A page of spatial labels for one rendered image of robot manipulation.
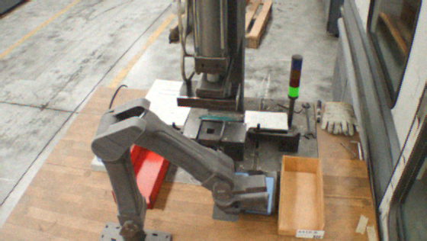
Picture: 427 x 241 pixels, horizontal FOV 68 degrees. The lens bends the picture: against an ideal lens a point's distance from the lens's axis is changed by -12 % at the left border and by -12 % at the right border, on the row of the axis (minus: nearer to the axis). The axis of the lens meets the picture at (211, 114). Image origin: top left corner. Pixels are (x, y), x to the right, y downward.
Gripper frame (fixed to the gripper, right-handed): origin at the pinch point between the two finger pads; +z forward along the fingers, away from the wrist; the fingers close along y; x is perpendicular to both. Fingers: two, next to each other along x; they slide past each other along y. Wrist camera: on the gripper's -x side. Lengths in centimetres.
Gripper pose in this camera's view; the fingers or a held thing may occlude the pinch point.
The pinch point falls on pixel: (229, 206)
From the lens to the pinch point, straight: 101.7
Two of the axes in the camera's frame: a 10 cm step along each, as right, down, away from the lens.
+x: -9.8, -0.9, 1.5
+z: 1.0, 3.9, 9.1
